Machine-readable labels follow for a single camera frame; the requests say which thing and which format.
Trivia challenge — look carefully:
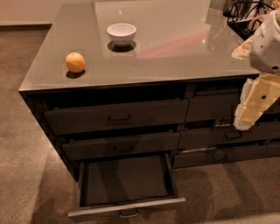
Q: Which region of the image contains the white ceramic bowl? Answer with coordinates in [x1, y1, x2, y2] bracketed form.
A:
[107, 23, 137, 47]

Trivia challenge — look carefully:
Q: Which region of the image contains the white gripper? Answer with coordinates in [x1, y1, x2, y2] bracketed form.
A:
[234, 73, 280, 130]

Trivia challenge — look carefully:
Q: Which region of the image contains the orange fruit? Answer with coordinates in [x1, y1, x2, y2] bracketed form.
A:
[65, 52, 86, 73]

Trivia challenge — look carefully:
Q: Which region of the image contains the dark cabinet with grey top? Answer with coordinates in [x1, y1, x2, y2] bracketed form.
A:
[19, 0, 279, 176]

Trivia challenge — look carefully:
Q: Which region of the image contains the black wire basket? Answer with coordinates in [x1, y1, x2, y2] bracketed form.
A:
[227, 0, 275, 40]

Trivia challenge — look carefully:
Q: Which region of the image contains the dark drawer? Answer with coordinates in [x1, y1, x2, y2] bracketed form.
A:
[44, 99, 189, 135]
[185, 88, 280, 123]
[178, 122, 280, 149]
[62, 132, 180, 161]
[68, 153, 186, 222]
[172, 142, 280, 168]

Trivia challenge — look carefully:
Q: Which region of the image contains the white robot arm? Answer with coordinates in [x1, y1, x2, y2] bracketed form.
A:
[231, 9, 280, 130]

